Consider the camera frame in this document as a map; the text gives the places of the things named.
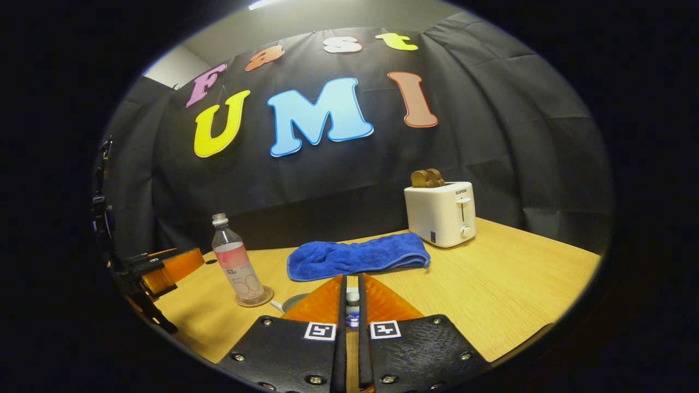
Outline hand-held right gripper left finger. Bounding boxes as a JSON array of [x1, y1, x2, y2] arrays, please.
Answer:
[[218, 275, 348, 393]]

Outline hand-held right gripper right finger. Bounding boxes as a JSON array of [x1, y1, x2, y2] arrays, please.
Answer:
[[358, 274, 490, 393]]

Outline clear plastic water bottle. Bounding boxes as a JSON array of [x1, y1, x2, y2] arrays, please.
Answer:
[[211, 213, 266, 303]]

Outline round brown coaster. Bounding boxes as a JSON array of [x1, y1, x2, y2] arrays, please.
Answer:
[[236, 286, 275, 308]]

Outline blue folded towel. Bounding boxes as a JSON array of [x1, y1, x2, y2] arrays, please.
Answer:
[[287, 233, 431, 282]]

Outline white toaster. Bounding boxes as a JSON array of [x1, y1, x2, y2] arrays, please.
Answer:
[[404, 181, 477, 248]]

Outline black backdrop cloth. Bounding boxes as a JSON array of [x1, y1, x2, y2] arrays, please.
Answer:
[[101, 11, 612, 257]]

